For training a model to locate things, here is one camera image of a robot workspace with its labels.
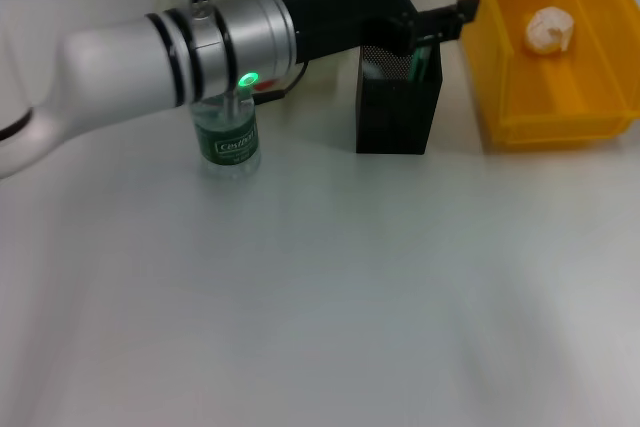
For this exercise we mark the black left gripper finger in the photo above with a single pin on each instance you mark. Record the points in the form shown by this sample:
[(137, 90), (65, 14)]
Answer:
[(450, 12)]

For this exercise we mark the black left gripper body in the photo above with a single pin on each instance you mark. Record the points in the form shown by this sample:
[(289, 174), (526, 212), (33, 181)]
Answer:
[(350, 12)]

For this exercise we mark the white paper ball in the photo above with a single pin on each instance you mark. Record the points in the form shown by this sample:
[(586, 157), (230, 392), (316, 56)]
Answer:
[(547, 29)]

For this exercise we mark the red-orange fruit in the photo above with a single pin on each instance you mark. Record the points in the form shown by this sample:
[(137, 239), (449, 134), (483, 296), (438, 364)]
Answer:
[(265, 84)]

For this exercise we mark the clear plastic water bottle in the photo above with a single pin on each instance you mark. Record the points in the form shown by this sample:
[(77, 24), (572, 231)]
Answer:
[(227, 142)]

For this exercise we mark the black mesh pen holder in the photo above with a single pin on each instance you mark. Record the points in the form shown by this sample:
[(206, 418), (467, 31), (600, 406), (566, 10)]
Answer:
[(395, 117)]

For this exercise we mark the yellow plastic bin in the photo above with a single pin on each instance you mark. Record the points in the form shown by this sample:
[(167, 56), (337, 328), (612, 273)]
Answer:
[(550, 107)]

